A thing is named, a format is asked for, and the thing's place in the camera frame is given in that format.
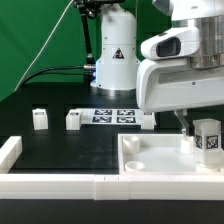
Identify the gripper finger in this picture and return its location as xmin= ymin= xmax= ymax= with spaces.
xmin=174 ymin=110 xmax=189 ymax=136

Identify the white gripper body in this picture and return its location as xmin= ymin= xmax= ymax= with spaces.
xmin=136 ymin=27 xmax=224 ymax=112

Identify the white square table top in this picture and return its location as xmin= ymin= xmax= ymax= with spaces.
xmin=118 ymin=134 xmax=224 ymax=174

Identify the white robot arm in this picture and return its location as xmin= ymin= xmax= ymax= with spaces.
xmin=91 ymin=0 xmax=224 ymax=120

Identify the AprilTag marker sheet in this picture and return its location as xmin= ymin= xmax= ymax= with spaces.
xmin=75 ymin=108 xmax=143 ymax=125

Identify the white U-shaped fence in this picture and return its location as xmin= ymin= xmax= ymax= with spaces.
xmin=0 ymin=136 xmax=224 ymax=200

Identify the black cable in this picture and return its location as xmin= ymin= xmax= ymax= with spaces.
xmin=22 ymin=65 xmax=98 ymax=86

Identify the white cable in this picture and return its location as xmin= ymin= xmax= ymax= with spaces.
xmin=13 ymin=0 xmax=75 ymax=93

